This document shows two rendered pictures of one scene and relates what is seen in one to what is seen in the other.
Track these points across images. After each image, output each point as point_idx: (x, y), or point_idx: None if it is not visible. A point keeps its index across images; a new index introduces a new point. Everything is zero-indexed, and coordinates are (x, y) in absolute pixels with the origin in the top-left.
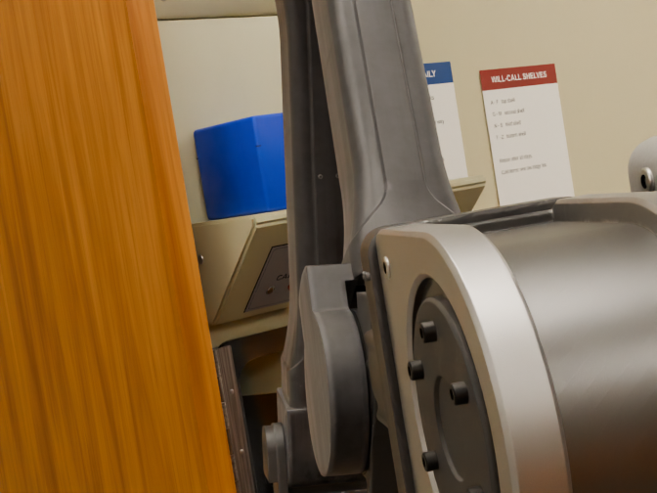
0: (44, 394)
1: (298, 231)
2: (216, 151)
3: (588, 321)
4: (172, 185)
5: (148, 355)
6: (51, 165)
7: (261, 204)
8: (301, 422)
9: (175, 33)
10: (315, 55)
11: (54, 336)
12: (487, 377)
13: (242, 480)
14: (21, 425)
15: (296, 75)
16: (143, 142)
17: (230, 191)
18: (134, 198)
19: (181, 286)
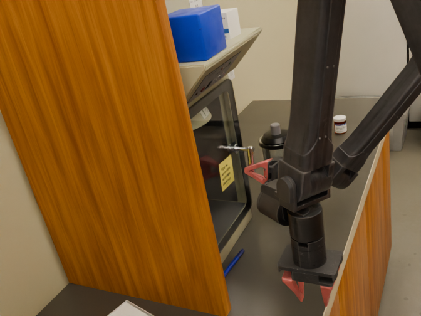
0: (81, 151)
1: (314, 94)
2: (171, 30)
3: None
4: (172, 55)
5: (158, 135)
6: (83, 42)
7: (202, 57)
8: (307, 177)
9: None
10: (333, 7)
11: (88, 126)
12: None
13: None
14: (64, 165)
15: (323, 17)
16: (158, 34)
17: (180, 50)
18: (150, 62)
19: (180, 103)
